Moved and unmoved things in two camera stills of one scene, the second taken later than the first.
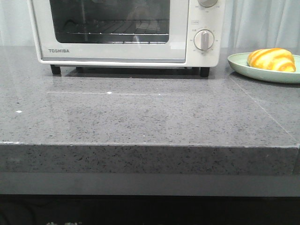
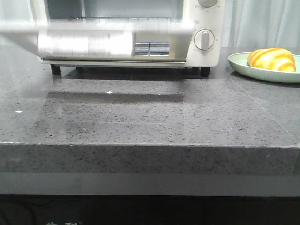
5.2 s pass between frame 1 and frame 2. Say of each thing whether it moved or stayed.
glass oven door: moved
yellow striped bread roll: stayed
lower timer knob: stayed
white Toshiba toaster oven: stayed
